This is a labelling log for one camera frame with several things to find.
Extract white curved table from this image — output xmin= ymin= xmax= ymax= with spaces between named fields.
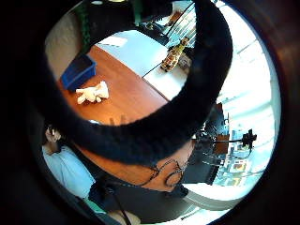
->
xmin=182 ymin=182 xmax=251 ymax=212

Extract green pole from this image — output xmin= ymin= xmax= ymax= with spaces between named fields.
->
xmin=74 ymin=2 xmax=92 ymax=54

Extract the person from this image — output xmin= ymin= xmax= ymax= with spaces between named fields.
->
xmin=40 ymin=125 xmax=142 ymax=225

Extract blue plastic bin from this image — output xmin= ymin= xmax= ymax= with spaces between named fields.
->
xmin=60 ymin=53 xmax=98 ymax=93

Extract thin black cable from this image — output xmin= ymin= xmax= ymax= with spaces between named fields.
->
xmin=142 ymin=61 xmax=167 ymax=79

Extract small grey object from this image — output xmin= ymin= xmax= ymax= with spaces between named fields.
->
xmin=178 ymin=54 xmax=193 ymax=70

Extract black cable loops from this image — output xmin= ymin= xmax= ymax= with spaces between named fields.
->
xmin=137 ymin=158 xmax=190 ymax=189

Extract black camera on stand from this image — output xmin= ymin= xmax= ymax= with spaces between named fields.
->
xmin=200 ymin=127 xmax=258 ymax=152

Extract white plush toy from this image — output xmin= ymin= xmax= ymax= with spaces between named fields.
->
xmin=75 ymin=80 xmax=111 ymax=106

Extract yellow spotted giraffe toy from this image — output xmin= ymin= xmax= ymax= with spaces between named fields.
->
xmin=160 ymin=36 xmax=191 ymax=73

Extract white paper sheet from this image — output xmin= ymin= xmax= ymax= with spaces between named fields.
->
xmin=100 ymin=35 xmax=128 ymax=49

